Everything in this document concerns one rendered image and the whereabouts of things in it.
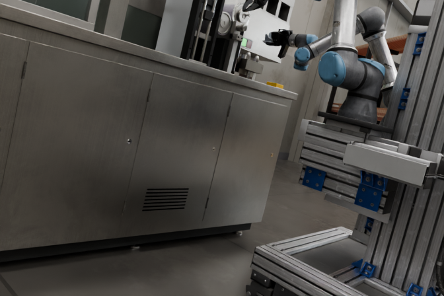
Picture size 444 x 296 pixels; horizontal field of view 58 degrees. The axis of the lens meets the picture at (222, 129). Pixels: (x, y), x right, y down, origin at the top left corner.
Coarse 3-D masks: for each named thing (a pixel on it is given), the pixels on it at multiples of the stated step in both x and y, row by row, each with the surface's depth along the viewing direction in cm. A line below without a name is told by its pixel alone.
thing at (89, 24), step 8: (0, 0) 122; (8, 0) 123; (16, 0) 125; (96, 0) 143; (24, 8) 127; (32, 8) 129; (40, 8) 131; (96, 8) 144; (48, 16) 133; (56, 16) 135; (64, 16) 136; (88, 16) 142; (72, 24) 139; (80, 24) 141; (88, 24) 143
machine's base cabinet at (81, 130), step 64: (0, 64) 123; (64, 64) 136; (128, 64) 154; (0, 128) 126; (64, 128) 142; (128, 128) 160; (192, 128) 185; (256, 128) 218; (0, 192) 131; (64, 192) 147; (128, 192) 168; (192, 192) 194; (256, 192) 232; (0, 256) 140
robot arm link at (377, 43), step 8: (368, 32) 205; (376, 32) 203; (384, 32) 204; (368, 40) 207; (376, 40) 205; (384, 40) 205; (376, 48) 205; (384, 48) 204; (376, 56) 206; (384, 56) 204; (384, 64) 204; (392, 64) 204; (392, 72) 204; (384, 80) 206; (392, 80) 204; (384, 88) 206; (384, 96) 208
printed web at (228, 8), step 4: (224, 4) 234; (224, 8) 229; (228, 8) 227; (232, 8) 225; (228, 12) 226; (204, 20) 220; (208, 20) 218; (204, 24) 221; (196, 28) 228; (204, 28) 223; (204, 32) 227
